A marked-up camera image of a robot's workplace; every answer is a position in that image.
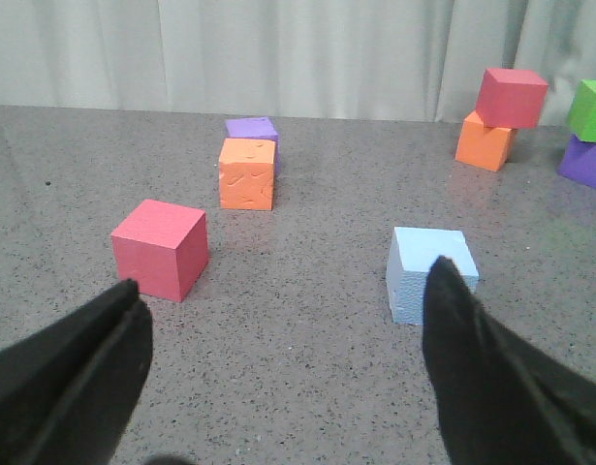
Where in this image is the textured light blue foam cube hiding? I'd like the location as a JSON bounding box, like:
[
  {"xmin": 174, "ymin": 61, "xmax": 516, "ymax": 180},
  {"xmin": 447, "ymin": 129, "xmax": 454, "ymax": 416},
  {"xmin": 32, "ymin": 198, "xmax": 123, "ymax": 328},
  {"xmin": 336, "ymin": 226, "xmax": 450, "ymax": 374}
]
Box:
[{"xmin": 386, "ymin": 227, "xmax": 480, "ymax": 326}]

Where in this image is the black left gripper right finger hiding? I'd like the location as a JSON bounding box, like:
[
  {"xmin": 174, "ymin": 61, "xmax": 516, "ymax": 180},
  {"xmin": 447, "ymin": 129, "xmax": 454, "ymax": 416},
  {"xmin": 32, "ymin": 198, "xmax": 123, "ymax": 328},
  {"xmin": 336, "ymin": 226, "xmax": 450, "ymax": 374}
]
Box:
[{"xmin": 423, "ymin": 256, "xmax": 596, "ymax": 464}]

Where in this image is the large purple foam cube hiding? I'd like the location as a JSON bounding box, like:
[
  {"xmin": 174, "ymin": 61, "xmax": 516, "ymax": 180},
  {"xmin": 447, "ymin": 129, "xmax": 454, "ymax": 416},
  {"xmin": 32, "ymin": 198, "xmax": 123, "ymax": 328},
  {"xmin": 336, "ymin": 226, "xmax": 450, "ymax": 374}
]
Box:
[{"xmin": 558, "ymin": 135, "xmax": 596, "ymax": 189}]

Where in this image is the red foam cube on table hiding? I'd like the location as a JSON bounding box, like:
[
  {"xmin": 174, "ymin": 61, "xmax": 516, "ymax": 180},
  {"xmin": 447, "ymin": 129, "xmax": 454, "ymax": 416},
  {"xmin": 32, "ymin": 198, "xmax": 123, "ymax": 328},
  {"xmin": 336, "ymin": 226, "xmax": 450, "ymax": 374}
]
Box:
[{"xmin": 110, "ymin": 199, "xmax": 209, "ymax": 302}]

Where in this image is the green foam cube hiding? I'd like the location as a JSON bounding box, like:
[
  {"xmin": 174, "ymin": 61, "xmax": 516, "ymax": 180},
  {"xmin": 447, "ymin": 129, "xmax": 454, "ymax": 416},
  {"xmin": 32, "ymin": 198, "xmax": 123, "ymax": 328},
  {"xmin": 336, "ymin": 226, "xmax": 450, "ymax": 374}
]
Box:
[{"xmin": 567, "ymin": 79, "xmax": 596, "ymax": 142}]

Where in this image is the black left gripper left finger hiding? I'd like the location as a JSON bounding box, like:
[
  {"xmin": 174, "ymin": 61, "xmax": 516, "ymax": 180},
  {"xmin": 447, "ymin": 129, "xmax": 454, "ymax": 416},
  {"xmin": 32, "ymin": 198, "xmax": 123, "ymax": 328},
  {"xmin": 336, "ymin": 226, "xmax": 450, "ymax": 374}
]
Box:
[{"xmin": 0, "ymin": 280, "xmax": 153, "ymax": 464}]

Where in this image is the small purple foam cube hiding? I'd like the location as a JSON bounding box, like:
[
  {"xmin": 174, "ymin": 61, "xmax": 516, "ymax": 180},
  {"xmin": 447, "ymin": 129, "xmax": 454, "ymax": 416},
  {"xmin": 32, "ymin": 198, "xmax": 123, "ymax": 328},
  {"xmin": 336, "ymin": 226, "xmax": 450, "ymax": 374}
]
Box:
[{"xmin": 225, "ymin": 116, "xmax": 280, "ymax": 174}]

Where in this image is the grey pleated curtain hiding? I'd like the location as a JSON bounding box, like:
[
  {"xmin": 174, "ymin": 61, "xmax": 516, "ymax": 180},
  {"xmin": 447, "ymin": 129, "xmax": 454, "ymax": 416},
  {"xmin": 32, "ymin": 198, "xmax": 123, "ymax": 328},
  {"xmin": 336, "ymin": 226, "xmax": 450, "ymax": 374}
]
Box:
[{"xmin": 0, "ymin": 1, "xmax": 596, "ymax": 125}]

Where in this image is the dented orange foam cube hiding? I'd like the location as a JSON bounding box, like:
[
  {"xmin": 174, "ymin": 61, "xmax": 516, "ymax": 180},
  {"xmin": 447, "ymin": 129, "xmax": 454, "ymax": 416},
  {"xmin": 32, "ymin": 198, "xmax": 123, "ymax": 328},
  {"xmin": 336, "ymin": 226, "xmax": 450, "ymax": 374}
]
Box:
[{"xmin": 219, "ymin": 138, "xmax": 276, "ymax": 210}]

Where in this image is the orange foam cube under red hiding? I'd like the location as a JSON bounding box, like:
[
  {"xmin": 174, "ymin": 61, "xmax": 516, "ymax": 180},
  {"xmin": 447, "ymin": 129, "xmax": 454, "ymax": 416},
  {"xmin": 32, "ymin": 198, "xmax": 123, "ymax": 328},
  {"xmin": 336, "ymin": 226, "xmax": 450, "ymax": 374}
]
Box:
[{"xmin": 455, "ymin": 110, "xmax": 518, "ymax": 171}]

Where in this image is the red foam cube on orange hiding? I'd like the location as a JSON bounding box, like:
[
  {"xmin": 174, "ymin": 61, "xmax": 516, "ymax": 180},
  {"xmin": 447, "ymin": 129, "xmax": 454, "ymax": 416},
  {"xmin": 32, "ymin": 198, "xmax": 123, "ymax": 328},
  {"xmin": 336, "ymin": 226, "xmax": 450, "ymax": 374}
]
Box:
[{"xmin": 475, "ymin": 68, "xmax": 549, "ymax": 130}]

